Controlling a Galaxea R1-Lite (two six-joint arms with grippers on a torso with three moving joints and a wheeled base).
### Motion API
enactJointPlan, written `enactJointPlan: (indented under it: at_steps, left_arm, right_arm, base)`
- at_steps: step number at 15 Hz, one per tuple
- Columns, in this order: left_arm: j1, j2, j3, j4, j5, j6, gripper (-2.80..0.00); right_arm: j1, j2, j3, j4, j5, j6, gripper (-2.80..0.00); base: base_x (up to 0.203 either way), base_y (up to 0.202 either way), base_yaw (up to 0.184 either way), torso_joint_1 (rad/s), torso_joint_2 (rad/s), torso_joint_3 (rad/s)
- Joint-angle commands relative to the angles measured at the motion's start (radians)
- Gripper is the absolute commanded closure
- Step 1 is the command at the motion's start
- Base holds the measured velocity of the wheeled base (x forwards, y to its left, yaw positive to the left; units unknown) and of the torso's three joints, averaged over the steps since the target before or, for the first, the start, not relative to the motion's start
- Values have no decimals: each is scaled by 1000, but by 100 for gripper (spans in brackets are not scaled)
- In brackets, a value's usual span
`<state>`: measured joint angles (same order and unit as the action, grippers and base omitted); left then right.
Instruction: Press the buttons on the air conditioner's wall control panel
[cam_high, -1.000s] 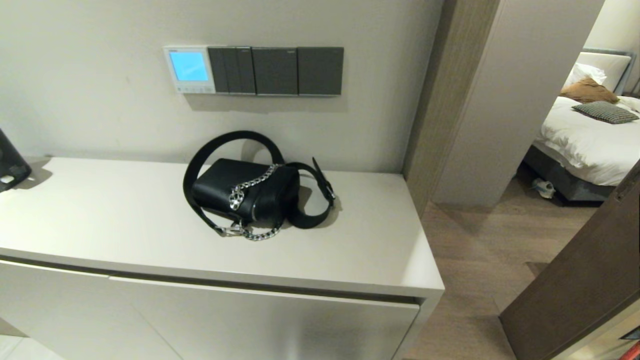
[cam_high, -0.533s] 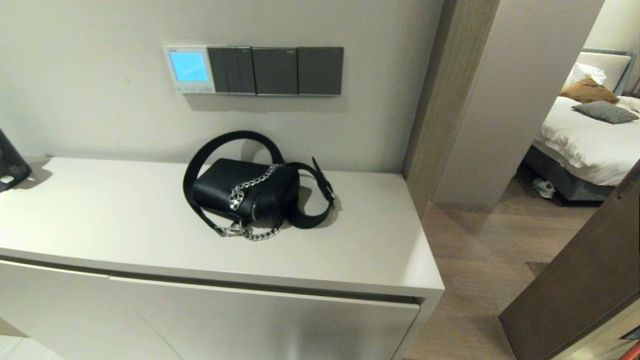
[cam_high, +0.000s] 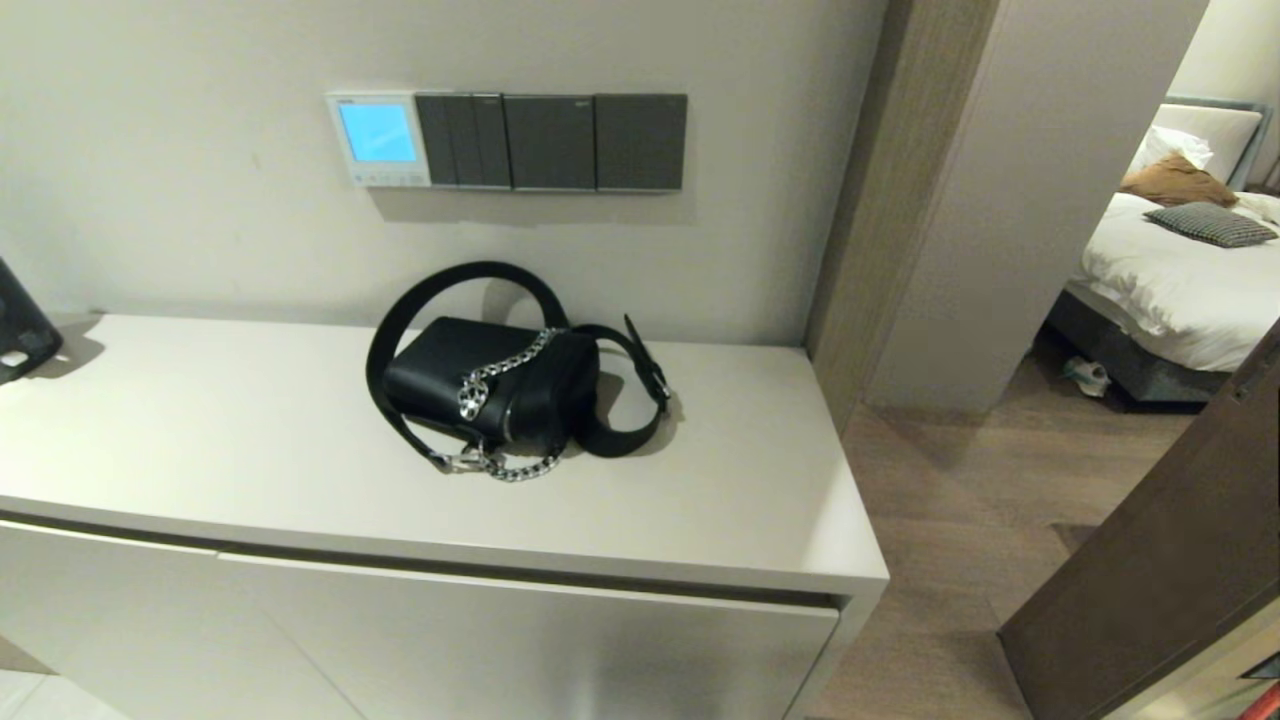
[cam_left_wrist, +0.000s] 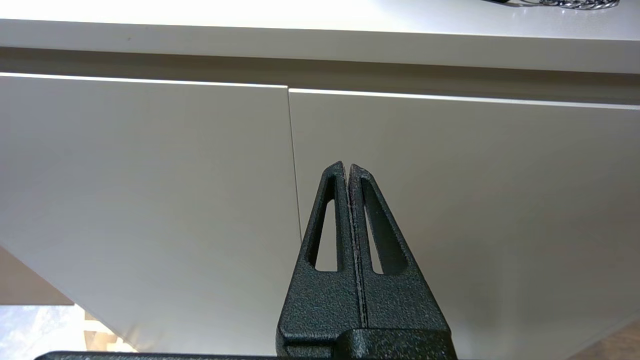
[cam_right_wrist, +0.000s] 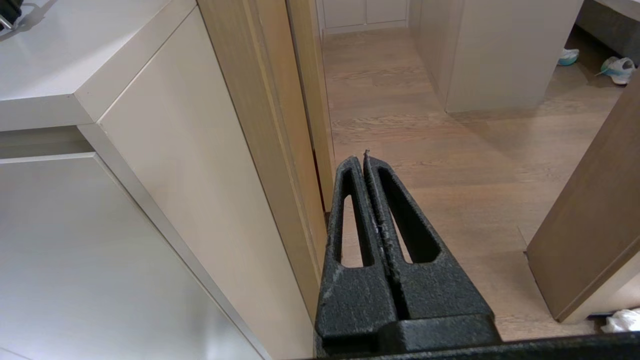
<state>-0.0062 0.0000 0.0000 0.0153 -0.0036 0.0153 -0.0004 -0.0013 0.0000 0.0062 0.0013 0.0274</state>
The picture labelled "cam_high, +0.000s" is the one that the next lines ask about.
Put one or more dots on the white cabinet door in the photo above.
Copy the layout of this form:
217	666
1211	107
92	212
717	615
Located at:
120	620
560	660

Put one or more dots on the black round mesh object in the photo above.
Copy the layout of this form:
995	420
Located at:
20	330

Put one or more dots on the grey bed headboard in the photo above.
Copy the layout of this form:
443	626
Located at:
1255	150

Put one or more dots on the large white pillow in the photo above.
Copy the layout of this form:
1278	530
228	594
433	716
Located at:
1225	130

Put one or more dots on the houndstooth pattern cushion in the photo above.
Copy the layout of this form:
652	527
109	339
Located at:
1210	224

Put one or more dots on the dark grey square panel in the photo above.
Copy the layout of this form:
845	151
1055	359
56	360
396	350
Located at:
640	142
550	142

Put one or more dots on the wooden door frame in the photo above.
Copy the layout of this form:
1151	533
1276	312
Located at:
880	200

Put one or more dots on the dark grey switch panel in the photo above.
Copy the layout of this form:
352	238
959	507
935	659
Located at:
463	140

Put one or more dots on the dark brown wooden door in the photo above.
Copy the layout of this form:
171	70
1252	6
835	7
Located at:
1170	560

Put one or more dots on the bed with white duvet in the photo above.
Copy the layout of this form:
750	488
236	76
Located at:
1170	290

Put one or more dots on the white wall thermostat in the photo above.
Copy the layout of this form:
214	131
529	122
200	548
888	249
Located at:
378	170

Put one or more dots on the white sideboard cabinet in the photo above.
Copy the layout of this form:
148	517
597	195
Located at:
250	430

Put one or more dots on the small crumpled white pillow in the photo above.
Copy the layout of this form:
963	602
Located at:
1170	145

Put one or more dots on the red object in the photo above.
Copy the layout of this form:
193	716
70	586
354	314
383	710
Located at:
1265	708

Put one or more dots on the white sneaker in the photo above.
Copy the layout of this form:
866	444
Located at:
1090	375

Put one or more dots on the brown cushion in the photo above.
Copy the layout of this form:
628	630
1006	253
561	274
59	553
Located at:
1175	182

